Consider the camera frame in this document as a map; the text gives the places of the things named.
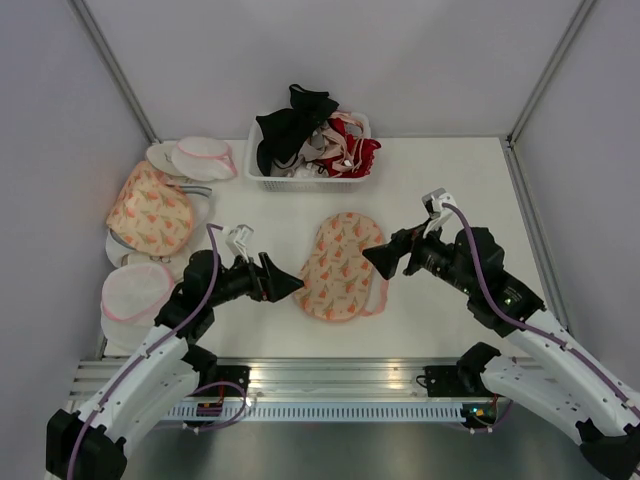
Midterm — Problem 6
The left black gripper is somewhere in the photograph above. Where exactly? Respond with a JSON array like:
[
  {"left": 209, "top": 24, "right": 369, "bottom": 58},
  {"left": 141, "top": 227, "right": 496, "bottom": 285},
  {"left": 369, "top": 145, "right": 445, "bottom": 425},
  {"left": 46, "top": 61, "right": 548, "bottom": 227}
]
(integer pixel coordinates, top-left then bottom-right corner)
[{"left": 207, "top": 250, "right": 303, "bottom": 307}]

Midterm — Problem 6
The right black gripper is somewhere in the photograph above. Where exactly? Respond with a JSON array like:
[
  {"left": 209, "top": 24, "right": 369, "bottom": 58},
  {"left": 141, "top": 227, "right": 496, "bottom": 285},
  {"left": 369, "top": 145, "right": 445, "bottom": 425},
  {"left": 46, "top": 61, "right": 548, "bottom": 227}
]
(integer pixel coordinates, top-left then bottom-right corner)
[{"left": 362, "top": 215, "right": 477, "bottom": 296}]

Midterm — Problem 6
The tulip print mesh laundry bag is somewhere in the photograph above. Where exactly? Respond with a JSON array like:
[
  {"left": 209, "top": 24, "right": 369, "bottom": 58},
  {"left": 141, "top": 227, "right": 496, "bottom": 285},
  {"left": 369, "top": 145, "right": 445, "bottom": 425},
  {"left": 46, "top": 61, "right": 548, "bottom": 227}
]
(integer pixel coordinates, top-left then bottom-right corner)
[{"left": 294, "top": 212, "right": 388, "bottom": 323}]

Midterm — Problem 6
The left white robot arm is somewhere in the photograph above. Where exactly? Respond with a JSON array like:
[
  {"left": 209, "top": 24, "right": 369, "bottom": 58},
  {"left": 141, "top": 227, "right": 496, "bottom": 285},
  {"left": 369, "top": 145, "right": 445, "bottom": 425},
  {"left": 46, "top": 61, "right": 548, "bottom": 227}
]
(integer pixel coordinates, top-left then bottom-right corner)
[{"left": 45, "top": 250, "right": 304, "bottom": 479}]

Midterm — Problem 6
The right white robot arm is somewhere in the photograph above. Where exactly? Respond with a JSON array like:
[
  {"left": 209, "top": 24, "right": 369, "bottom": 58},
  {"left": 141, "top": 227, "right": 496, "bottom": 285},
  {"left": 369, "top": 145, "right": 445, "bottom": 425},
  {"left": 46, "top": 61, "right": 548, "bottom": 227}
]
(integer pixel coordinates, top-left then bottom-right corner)
[{"left": 364, "top": 225, "right": 639, "bottom": 479}]

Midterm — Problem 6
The cream laundry bag with glasses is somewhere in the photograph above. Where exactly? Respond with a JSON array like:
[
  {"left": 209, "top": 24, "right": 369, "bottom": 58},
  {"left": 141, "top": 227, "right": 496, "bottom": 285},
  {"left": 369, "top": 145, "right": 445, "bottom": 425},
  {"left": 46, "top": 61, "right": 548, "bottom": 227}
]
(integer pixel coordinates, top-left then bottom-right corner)
[{"left": 105, "top": 230, "right": 192, "bottom": 283}]

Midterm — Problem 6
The red bra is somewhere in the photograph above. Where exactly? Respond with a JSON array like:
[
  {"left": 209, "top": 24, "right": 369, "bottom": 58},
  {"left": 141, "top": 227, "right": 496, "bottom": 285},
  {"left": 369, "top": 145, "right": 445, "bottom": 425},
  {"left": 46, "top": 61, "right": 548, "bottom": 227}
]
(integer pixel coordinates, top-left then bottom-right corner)
[{"left": 328, "top": 112, "right": 381, "bottom": 178}]

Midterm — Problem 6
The white grey-trim laundry bag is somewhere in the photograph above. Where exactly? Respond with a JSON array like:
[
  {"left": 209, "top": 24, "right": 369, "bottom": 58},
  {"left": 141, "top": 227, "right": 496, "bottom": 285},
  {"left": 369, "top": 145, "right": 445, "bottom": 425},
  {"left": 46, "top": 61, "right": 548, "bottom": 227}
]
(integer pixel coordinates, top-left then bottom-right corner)
[{"left": 166, "top": 184, "right": 212, "bottom": 243}]

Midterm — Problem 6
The beige pink bra in basket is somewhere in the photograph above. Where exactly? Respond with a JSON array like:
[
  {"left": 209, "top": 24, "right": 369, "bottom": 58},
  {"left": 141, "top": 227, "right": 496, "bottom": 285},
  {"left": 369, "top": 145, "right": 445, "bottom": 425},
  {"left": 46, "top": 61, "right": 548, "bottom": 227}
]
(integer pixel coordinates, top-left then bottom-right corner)
[{"left": 299, "top": 119, "right": 333, "bottom": 178}]

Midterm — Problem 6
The large white pink-trim mesh bag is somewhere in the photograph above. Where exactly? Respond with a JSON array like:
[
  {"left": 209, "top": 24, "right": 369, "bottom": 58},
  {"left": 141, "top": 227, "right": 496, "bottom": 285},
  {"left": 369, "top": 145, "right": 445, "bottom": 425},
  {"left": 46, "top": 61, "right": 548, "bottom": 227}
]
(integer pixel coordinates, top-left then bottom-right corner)
[{"left": 100, "top": 263, "right": 175, "bottom": 353}]

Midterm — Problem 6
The black bra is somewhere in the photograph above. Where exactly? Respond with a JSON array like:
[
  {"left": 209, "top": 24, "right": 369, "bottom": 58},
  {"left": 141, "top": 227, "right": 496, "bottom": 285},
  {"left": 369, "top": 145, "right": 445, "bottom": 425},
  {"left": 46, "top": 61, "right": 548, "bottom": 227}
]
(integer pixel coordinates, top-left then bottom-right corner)
[{"left": 256, "top": 84, "right": 339, "bottom": 176}]

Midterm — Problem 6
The cream embroidered laundry bag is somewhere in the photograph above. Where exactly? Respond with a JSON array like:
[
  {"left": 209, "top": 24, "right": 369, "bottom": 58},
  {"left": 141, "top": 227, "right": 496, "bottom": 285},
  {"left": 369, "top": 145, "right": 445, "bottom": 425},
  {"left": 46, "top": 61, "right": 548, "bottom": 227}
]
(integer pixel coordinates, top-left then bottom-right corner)
[{"left": 145, "top": 141, "right": 186, "bottom": 178}]

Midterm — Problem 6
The white plastic basket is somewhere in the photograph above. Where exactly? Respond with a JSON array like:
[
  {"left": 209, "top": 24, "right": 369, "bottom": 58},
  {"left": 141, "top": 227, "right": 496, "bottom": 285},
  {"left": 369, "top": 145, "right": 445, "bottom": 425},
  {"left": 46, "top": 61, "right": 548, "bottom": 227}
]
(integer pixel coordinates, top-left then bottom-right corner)
[{"left": 243, "top": 120, "right": 370, "bottom": 193}]

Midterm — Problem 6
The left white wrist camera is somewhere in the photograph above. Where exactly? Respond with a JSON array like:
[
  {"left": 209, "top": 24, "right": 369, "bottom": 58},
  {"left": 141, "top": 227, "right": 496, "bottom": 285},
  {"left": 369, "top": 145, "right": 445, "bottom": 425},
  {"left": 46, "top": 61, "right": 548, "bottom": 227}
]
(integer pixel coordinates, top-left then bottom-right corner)
[{"left": 222, "top": 224, "right": 254, "bottom": 261}]

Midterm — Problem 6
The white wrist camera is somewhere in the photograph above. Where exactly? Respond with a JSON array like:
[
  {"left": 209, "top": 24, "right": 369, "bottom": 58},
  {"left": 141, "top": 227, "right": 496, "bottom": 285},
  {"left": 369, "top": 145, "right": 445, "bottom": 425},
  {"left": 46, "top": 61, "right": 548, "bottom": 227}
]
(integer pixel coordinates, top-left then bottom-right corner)
[
  {"left": 222, "top": 224, "right": 254, "bottom": 261},
  {"left": 421, "top": 188, "right": 457, "bottom": 238}
]

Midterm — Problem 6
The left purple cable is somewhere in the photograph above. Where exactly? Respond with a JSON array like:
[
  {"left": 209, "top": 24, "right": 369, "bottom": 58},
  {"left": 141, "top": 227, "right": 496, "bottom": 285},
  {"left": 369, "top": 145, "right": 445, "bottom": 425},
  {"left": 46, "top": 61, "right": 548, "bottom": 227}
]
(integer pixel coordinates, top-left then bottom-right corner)
[{"left": 59, "top": 223, "right": 236, "bottom": 480}]

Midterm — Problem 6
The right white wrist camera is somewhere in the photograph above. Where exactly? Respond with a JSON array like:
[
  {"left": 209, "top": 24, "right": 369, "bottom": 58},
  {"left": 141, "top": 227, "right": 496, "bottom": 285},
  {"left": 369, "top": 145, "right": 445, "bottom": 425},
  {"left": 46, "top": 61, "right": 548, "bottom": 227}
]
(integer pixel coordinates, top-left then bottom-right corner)
[{"left": 421, "top": 188, "right": 457, "bottom": 238}]

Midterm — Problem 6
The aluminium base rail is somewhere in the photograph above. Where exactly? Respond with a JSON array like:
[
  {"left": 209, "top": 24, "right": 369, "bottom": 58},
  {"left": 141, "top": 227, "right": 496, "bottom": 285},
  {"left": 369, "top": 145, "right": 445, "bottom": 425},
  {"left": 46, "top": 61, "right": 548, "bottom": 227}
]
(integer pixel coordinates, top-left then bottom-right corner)
[{"left": 218, "top": 358, "right": 457, "bottom": 401}]

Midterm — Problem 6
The white slotted cable duct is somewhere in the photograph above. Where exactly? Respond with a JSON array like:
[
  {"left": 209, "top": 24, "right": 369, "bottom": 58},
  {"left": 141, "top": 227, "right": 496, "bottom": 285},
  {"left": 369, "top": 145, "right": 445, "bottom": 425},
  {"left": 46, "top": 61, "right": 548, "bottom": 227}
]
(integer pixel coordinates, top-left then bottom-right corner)
[{"left": 163, "top": 401, "right": 465, "bottom": 423}]

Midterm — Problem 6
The left aluminium frame post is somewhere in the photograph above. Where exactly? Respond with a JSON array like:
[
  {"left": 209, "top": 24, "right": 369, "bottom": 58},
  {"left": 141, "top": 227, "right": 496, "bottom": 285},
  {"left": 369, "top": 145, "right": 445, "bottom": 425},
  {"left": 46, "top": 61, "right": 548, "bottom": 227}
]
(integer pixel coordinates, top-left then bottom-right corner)
[{"left": 68, "top": 0, "right": 159, "bottom": 144}]

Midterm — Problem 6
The aluminium frame post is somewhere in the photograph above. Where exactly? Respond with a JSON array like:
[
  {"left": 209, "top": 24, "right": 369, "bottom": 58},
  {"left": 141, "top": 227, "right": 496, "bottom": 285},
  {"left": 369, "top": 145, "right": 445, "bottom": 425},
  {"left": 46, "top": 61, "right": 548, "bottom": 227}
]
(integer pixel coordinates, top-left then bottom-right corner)
[
  {"left": 68, "top": 0, "right": 159, "bottom": 144},
  {"left": 504, "top": 0, "right": 598, "bottom": 150}
]

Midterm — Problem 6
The right aluminium frame post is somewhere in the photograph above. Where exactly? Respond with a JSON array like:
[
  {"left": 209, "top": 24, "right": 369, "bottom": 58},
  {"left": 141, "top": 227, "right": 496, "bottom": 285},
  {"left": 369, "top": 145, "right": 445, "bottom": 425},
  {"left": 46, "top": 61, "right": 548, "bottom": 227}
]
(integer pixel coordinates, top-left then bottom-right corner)
[{"left": 504, "top": 0, "right": 598, "bottom": 150}]

